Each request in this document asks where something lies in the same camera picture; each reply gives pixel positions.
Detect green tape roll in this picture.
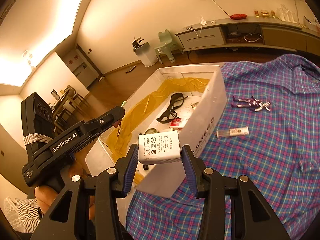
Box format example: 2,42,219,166
144,128,158,135

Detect white power adapter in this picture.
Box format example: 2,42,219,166
138,131,181,165

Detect red white card box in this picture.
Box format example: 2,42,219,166
170,118,181,129

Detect black glasses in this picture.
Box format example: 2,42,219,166
156,93,188,124

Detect white gold cigarette box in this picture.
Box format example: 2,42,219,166
191,102,199,110

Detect clear spray bottle white cap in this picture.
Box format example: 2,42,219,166
216,126,249,138

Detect person left hand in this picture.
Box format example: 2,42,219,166
34,159,97,221

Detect dining table with chairs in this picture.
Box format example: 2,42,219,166
52,85,88,124

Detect zebra pattern cloth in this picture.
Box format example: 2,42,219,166
3,197,40,233

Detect black phone on floor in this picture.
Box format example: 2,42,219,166
125,65,136,74

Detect white foam box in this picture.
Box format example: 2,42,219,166
85,63,227,223

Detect green child chair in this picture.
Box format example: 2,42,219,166
155,29,184,64

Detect red dish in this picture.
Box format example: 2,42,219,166
229,14,247,20

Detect grey tv cabinet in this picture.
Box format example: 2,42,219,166
175,17,319,56

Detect clear glass set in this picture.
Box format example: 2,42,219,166
276,4,298,23

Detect left tracker camera box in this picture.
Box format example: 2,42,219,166
21,92,54,158

